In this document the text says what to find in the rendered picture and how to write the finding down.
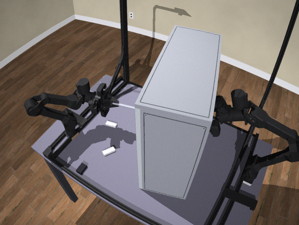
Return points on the light grey panel with holes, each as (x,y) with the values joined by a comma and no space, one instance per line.
(138,144)

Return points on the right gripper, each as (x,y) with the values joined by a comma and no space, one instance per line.
(105,98)

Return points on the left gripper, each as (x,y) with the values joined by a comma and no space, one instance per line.
(215,126)

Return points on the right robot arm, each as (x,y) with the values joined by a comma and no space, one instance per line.
(72,101)

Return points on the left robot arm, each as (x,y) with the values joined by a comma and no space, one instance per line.
(260,119)

